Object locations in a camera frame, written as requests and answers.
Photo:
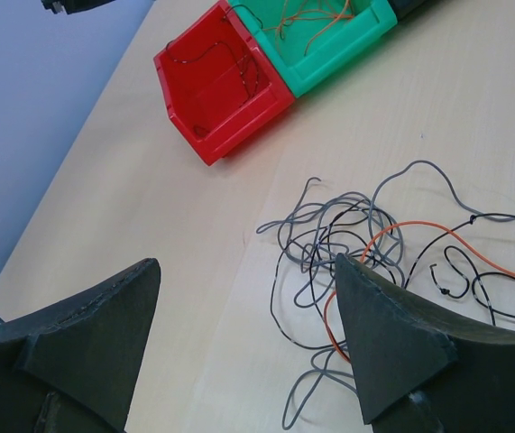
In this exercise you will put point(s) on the black plastic bin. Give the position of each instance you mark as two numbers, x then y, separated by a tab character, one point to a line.
404	9

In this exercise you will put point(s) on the green plastic bin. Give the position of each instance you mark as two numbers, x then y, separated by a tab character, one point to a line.
308	41

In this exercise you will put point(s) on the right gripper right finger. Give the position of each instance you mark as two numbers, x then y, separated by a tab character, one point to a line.
419	367

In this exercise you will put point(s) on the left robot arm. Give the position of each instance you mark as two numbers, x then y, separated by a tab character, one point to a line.
72	6

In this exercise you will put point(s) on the red plastic bin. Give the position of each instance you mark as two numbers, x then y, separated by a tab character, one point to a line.
218	85

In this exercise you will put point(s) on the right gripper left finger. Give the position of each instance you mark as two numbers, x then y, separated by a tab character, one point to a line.
73	365

